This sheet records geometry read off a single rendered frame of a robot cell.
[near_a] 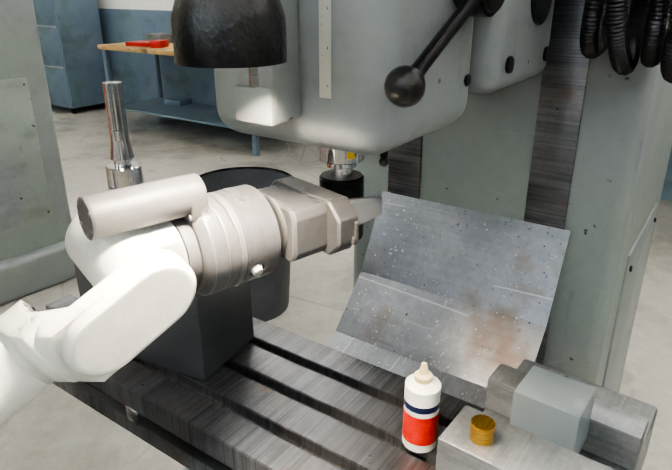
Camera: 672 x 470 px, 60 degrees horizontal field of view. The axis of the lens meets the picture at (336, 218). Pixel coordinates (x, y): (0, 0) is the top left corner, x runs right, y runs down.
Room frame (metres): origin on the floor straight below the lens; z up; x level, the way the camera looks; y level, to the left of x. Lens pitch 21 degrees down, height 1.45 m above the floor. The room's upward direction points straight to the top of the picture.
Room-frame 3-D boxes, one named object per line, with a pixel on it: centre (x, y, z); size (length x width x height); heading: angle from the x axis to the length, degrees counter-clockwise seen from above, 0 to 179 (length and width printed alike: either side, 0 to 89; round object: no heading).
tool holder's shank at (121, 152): (0.78, 0.29, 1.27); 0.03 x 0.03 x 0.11
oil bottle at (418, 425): (0.54, -0.10, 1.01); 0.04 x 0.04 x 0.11
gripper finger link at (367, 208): (0.56, -0.03, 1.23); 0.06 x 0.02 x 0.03; 130
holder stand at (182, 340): (0.75, 0.25, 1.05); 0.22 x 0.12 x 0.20; 64
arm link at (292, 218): (0.53, 0.06, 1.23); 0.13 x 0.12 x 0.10; 40
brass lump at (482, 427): (0.43, -0.13, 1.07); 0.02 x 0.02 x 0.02
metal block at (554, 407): (0.45, -0.20, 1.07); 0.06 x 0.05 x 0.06; 53
